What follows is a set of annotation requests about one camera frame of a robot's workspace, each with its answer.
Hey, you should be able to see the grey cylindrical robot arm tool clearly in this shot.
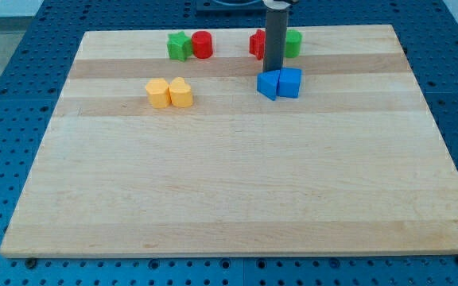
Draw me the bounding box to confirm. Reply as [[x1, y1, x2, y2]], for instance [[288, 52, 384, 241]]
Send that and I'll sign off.
[[262, 0, 300, 72]]

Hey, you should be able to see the yellow heart block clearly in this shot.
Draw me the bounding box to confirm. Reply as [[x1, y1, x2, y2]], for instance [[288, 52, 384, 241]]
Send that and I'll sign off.
[[169, 77, 193, 108]]

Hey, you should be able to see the blue triangle block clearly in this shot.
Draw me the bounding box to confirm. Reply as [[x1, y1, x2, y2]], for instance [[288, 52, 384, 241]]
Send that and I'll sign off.
[[256, 70, 280, 101]]

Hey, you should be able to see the blue cube block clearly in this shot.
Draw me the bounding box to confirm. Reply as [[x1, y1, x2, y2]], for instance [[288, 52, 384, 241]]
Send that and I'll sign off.
[[278, 68, 302, 99]]

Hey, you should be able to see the yellow hexagon block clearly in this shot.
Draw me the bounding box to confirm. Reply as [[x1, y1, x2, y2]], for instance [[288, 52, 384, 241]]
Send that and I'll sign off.
[[145, 78, 171, 109]]

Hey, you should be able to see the red cylinder block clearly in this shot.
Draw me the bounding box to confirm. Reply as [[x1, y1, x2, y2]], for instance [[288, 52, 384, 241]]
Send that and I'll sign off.
[[191, 30, 213, 59]]

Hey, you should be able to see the red star block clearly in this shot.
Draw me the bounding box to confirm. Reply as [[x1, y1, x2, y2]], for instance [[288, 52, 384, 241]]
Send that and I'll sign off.
[[249, 29, 266, 60]]

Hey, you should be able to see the green star block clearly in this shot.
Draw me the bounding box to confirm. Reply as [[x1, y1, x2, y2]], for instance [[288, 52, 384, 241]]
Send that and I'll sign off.
[[167, 31, 193, 62]]

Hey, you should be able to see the green cylinder block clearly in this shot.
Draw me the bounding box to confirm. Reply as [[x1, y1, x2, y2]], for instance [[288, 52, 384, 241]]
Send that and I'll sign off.
[[285, 29, 303, 58]]

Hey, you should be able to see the wooden board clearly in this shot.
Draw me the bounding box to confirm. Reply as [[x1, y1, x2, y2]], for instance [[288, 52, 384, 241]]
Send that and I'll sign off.
[[0, 25, 458, 258]]

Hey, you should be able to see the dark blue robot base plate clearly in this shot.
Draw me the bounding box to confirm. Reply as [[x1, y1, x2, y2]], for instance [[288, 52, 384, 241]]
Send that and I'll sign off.
[[193, 0, 266, 14]]

